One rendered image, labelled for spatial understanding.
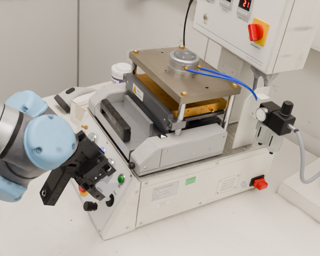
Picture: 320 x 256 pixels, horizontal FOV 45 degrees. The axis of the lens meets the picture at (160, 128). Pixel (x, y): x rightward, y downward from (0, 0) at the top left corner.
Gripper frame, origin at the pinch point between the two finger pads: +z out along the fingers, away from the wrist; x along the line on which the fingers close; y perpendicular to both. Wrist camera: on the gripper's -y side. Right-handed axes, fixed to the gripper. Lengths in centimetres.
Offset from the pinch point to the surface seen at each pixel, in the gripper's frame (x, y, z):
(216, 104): 1.8, 36.5, 1.1
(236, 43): 8, 51, -5
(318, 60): 14, 80, 29
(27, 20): 159, 10, 20
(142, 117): 8.6, 19.8, -5.3
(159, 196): -5.0, 10.6, 7.1
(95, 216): 1.9, -5.4, 5.5
